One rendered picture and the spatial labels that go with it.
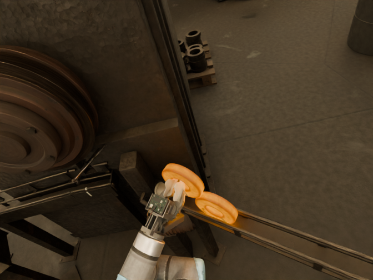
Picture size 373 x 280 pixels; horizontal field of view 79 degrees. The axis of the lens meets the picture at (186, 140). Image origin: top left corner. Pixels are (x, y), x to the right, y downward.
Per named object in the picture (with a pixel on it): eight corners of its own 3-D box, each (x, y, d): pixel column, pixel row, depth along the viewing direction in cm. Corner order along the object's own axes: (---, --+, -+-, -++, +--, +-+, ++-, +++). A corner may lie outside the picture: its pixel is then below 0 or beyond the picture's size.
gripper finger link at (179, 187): (184, 172, 73) (172, 199, 70) (191, 178, 78) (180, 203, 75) (176, 169, 74) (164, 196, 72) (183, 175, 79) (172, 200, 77)
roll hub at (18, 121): (8, 170, 82) (-73, 113, 62) (79, 153, 79) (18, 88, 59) (0, 183, 79) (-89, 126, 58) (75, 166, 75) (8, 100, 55)
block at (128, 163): (140, 180, 118) (120, 151, 101) (155, 176, 117) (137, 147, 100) (139, 198, 111) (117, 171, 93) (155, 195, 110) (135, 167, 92)
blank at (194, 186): (160, 159, 80) (154, 166, 78) (196, 168, 71) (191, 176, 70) (176, 184, 90) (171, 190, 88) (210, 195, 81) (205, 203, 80)
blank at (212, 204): (191, 191, 87) (187, 199, 85) (217, 190, 74) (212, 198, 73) (218, 215, 91) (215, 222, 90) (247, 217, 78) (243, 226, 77)
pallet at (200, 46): (116, 106, 268) (96, 75, 237) (125, 70, 324) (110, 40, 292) (217, 84, 252) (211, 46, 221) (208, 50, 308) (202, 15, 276)
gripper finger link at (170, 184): (176, 169, 74) (164, 196, 72) (183, 175, 79) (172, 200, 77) (169, 166, 76) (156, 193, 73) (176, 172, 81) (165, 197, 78)
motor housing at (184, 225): (175, 242, 149) (146, 205, 110) (208, 236, 146) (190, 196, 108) (176, 264, 140) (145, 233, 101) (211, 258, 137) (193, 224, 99)
